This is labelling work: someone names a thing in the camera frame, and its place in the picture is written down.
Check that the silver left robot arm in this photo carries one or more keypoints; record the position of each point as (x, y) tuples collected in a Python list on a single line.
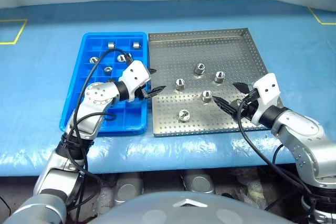
[(97, 95)]

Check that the metal nut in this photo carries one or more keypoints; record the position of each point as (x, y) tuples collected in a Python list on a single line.
[(220, 76), (107, 69), (179, 83), (207, 95), (93, 60), (121, 57), (200, 68)]

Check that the grey robot torso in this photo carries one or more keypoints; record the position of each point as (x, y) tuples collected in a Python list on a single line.
[(157, 208)]

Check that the blue compartment tray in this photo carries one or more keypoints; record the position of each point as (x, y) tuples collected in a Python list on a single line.
[(123, 121)]

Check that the metal nut in bin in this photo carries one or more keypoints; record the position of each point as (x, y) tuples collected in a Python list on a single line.
[(93, 60), (107, 69), (121, 57)]

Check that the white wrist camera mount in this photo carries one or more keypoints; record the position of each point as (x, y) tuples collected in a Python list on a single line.
[(134, 73), (267, 87)]

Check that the perforated metal tray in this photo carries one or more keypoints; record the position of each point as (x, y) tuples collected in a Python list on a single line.
[(170, 58)]

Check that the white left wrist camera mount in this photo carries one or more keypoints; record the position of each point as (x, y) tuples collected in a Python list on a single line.
[(134, 73)]

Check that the grey rounded cylinder shape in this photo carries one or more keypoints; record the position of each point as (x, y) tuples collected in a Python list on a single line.
[(126, 190), (199, 180)]

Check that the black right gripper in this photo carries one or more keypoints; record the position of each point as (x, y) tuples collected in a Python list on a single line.
[(248, 106)]

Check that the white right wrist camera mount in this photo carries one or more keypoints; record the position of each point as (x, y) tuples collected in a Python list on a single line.
[(267, 87)]

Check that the crumpled grey plastic sheet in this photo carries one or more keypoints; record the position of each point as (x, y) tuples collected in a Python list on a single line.
[(252, 187)]

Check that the blue plastic table cover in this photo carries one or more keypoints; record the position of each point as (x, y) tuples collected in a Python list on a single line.
[(39, 77)]

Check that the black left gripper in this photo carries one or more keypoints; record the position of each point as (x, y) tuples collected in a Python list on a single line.
[(140, 94)]

